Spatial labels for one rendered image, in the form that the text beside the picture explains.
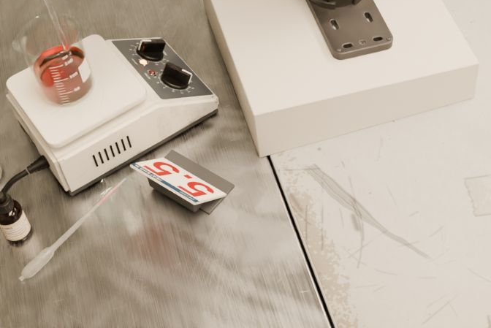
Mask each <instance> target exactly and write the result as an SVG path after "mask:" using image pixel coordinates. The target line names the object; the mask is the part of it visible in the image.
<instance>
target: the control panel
mask: <svg viewBox="0 0 491 328"><path fill-rule="evenodd" d="M140 41H141V39H128V40H113V41H111V42H112V43H113V44H114V45H115V46H116V47H117V49H118V50H119V51H120V52H121V53H122V55H123V56H124V57H125V58H126V60H127V61H128V62H129V63H130V64H131V65H132V66H133V67H134V68H135V69H136V70H137V72H138V73H139V74H140V75H141V77H142V78H143V79H144V80H145V81H146V83H147V84H148V85H149V86H150V87H151V88H152V89H153V90H154V91H155V92H156V94H157V95H158V96H159V97H160V98H161V99H178V98H186V97H193V96H207V95H213V93H212V91H211V90H210V89H209V88H208V87H207V86H206V85H205V84H204V83H203V82H202V81H201V80H200V79H199V78H198V77H197V76H196V75H195V74H194V73H193V71H192V70H191V69H190V68H189V67H188V66H187V65H186V64H185V63H184V61H183V60H182V59H181V58H180V57H179V56H178V55H177V54H176V53H175V51H174V50H173V49H172V48H171V47H170V46H169V45H168V44H167V43H166V45H165V47H164V51H163V52H162V53H163V54H164V56H163V59H162V60H160V61H149V60H147V59H144V58H142V57H141V56H139V55H138V53H137V46H138V45H140ZM141 60H145V61H146V62H147V64H141V63H140V61H141ZM167 62H170V63H172V64H174V65H176V66H179V67H180V68H183V69H185V70H187V71H189V72H190V73H191V74H192V77H191V80H190V83H189V85H188V87H187V88H185V89H174V88H170V87H169V86H167V85H165V84H164V83H163V82H162V80H161V75H162V73H163V71H164V67H165V64H166V63H167ZM149 70H154V71H155V72H156V73H155V74H154V75H152V74H151V73H149Z"/></svg>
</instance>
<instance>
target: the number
mask: <svg viewBox="0 0 491 328"><path fill-rule="evenodd" d="M138 165H140V166H141V167H143V168H145V169H147V170H148V171H150V172H152V173H153V174H155V175H157V176H158V177H160V178H162V179H163V180H165V181H167V182H168V183H170V184H172V185H173V186H175V187H177V188H179V189H180V190H182V191H184V192H186V193H187V194H189V195H190V196H192V197H193V198H195V199H197V200H198V199H204V198H206V197H211V196H214V195H217V194H221V193H220V192H218V191H217V190H215V189H213V188H211V187H210V186H208V185H206V184H204V183H203V182H201V181H199V180H197V179H196V178H194V177H192V176H190V175H189V174H187V173H185V172H184V171H182V170H180V169H178V168H177V167H175V166H173V165H171V164H170V163H168V162H166V161H165V160H163V159H159V160H155V161H149V162H145V163H140V164H138Z"/></svg>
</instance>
